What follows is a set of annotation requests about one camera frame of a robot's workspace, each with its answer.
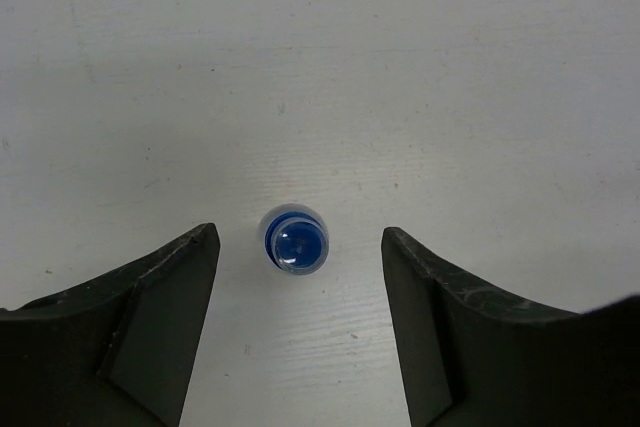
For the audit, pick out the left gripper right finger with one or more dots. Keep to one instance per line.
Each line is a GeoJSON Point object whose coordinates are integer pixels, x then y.
{"type": "Point", "coordinates": [474, 354]}

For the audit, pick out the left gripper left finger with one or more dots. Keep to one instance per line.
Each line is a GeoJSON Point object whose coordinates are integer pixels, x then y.
{"type": "Point", "coordinates": [116, 350]}

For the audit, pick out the blue spray bottle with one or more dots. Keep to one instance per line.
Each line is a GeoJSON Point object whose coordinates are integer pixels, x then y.
{"type": "Point", "coordinates": [294, 238]}

